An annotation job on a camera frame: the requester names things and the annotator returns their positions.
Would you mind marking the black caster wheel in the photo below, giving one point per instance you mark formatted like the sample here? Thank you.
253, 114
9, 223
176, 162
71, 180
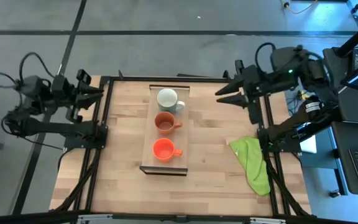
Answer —
334, 194

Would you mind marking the silver frame bracket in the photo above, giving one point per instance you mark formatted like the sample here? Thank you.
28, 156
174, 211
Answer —
267, 221
95, 219

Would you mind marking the grey mug with white inside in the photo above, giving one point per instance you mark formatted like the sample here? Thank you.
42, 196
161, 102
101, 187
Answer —
166, 99

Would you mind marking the bright orange plastic cup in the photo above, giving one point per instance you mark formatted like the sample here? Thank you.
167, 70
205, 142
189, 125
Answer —
163, 149

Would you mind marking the yellow power plug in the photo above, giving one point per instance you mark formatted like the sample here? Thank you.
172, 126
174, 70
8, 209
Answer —
304, 94

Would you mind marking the black slanted pole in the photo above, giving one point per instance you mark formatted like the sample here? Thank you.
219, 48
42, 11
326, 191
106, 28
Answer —
357, 35

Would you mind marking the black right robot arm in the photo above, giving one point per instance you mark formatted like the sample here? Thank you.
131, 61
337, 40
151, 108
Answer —
309, 118

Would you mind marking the black aluminium table frame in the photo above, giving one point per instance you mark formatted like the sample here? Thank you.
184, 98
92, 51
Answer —
182, 80

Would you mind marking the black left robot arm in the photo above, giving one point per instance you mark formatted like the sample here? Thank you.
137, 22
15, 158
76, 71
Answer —
57, 128

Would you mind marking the green cloth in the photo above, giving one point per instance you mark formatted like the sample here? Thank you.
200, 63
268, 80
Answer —
253, 165

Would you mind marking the terracotta brown mug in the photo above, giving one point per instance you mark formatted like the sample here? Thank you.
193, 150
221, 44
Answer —
165, 123

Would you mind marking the black cart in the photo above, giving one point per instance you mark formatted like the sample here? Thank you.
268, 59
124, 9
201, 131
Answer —
353, 105

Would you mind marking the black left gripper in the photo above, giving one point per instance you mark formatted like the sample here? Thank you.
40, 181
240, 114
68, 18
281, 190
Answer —
65, 93

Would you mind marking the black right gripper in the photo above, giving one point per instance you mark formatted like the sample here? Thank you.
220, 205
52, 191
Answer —
256, 82

